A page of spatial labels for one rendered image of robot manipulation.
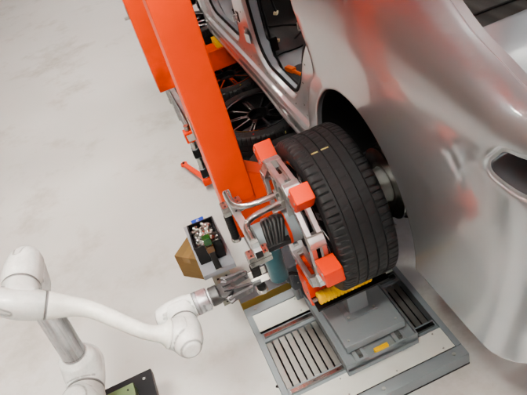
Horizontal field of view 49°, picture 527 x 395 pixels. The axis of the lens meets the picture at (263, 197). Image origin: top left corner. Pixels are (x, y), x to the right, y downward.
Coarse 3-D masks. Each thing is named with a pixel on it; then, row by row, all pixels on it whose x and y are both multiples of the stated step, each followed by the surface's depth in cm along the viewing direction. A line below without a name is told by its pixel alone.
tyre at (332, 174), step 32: (320, 128) 225; (288, 160) 223; (320, 160) 209; (352, 160) 208; (320, 192) 203; (352, 192) 203; (352, 224) 203; (384, 224) 206; (352, 256) 208; (384, 256) 213
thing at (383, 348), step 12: (312, 312) 289; (324, 324) 279; (408, 324) 267; (384, 336) 265; (396, 336) 261; (408, 336) 260; (336, 348) 264; (360, 348) 261; (372, 348) 262; (384, 348) 258; (396, 348) 261; (348, 360) 260; (360, 360) 256; (372, 360) 259; (348, 372) 258
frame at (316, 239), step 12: (276, 156) 225; (264, 168) 231; (276, 168) 226; (264, 180) 246; (276, 180) 217; (288, 180) 218; (288, 192) 208; (300, 216) 207; (312, 216) 207; (300, 228) 209; (300, 240) 256; (312, 240) 206; (324, 240) 206; (300, 252) 254; (312, 252) 208; (324, 252) 210; (300, 264) 247; (312, 264) 246; (312, 276) 240
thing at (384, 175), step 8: (368, 152) 241; (376, 152) 232; (376, 160) 235; (384, 160) 227; (376, 168) 237; (384, 168) 231; (376, 176) 232; (384, 176) 232; (392, 176) 226; (384, 184) 231; (392, 184) 230; (384, 192) 232; (392, 192) 233; (392, 200) 237; (400, 200) 229; (392, 208) 242; (400, 208) 233; (400, 216) 236
